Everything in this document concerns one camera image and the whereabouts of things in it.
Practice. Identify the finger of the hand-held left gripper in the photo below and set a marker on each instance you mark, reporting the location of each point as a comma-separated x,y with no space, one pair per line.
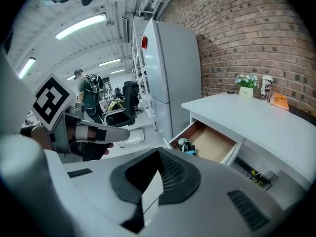
96,152
116,133

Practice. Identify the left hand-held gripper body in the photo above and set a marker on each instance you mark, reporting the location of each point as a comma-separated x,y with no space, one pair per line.
50,102

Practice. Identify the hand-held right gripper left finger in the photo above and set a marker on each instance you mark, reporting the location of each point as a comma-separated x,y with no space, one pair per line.
93,194

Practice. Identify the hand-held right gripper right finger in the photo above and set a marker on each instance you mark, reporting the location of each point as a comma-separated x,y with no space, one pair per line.
209,181

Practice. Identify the wooden drawer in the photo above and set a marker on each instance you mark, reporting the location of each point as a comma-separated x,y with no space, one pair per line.
212,142

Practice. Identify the green cloth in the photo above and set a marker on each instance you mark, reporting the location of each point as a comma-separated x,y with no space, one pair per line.
187,146

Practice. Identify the person's left forearm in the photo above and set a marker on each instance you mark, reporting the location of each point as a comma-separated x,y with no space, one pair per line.
40,138

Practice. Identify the white cabinet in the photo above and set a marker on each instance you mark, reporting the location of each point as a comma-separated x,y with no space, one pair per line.
247,117

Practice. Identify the yellow green jacket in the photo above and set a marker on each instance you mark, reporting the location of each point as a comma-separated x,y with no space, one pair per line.
114,105

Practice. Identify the ceiling tube light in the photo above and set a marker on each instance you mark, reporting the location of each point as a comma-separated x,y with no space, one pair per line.
117,71
26,68
109,62
81,26

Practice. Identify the black yellow box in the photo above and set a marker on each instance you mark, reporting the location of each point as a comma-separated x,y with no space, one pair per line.
258,179

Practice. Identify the black green backpack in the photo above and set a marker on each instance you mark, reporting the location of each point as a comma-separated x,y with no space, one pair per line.
96,83

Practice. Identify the white metal shelving rack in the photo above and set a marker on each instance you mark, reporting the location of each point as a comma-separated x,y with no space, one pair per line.
138,65

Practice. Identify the grey refrigerator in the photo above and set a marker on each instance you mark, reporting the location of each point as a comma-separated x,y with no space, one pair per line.
170,83

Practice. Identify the black round lid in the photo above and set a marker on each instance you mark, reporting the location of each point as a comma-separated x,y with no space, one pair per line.
230,92

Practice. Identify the red sticker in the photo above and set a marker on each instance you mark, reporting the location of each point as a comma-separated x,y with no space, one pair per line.
144,43

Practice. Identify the white pot with flowers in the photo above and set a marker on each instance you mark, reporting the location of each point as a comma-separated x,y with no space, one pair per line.
246,90

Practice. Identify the ceiling air conditioner unit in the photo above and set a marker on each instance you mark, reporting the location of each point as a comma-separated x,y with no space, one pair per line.
127,28

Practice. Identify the orange snack packet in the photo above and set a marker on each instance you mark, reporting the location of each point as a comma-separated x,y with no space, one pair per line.
280,101

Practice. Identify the patterned tall cup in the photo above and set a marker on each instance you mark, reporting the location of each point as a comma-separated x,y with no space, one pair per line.
266,89

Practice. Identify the black flat pouch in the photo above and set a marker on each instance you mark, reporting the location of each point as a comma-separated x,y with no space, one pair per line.
302,113

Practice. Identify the black chrome-frame office chair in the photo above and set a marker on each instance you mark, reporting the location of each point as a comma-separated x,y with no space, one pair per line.
129,100

